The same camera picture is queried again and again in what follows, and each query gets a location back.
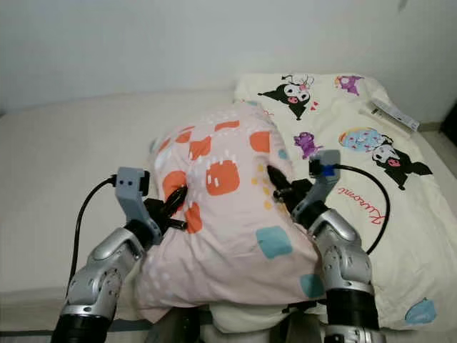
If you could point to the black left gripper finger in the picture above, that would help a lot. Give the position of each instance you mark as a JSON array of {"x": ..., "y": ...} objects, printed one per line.
[{"x": 174, "y": 199}]

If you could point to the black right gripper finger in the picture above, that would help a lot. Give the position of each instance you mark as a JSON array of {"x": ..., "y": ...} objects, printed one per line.
[{"x": 278, "y": 180}]

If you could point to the pink pillow with orange patches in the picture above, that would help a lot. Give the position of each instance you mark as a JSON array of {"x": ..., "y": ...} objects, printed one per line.
[{"x": 228, "y": 229}]

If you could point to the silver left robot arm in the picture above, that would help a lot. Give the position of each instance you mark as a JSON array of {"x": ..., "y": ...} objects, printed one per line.
[{"x": 107, "y": 275}]

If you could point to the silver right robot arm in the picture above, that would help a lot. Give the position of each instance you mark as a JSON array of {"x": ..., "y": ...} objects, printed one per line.
[{"x": 346, "y": 264}]

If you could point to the cream cartoon print blanket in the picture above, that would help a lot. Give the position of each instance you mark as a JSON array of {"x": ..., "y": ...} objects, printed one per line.
[{"x": 421, "y": 214}]

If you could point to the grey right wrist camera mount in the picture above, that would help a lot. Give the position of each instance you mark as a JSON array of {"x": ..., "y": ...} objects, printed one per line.
[{"x": 321, "y": 189}]

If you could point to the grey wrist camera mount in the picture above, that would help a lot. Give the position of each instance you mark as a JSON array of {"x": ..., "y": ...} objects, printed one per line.
[
  {"x": 321, "y": 189},
  {"x": 132, "y": 189}
]

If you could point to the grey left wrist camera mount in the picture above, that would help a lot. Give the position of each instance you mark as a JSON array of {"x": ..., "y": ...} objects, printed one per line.
[{"x": 132, "y": 189}]

